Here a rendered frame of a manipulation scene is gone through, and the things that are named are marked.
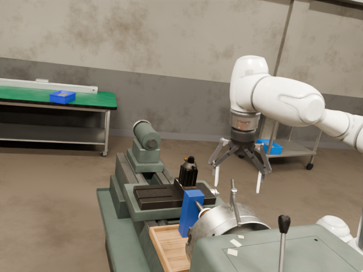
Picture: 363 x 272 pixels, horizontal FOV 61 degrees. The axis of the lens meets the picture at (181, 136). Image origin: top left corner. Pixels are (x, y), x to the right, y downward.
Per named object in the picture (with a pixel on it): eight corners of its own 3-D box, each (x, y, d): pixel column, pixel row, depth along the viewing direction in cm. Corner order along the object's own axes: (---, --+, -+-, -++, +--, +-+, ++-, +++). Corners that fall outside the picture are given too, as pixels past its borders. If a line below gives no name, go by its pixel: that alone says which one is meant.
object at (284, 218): (291, 235, 79) (296, 219, 78) (281, 237, 78) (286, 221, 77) (282, 226, 83) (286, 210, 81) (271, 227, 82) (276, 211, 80)
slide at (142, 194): (215, 204, 173) (216, 197, 172) (140, 210, 157) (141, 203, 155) (201, 188, 189) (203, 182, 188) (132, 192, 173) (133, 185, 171)
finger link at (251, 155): (242, 144, 99) (246, 141, 98) (262, 170, 100) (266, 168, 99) (241, 148, 95) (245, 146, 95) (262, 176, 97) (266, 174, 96)
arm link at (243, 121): (260, 114, 88) (258, 134, 90) (261, 106, 96) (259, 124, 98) (228, 111, 90) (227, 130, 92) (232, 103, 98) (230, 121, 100)
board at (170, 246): (244, 266, 137) (246, 259, 136) (168, 280, 124) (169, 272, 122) (214, 226, 163) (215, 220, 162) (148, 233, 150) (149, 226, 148)
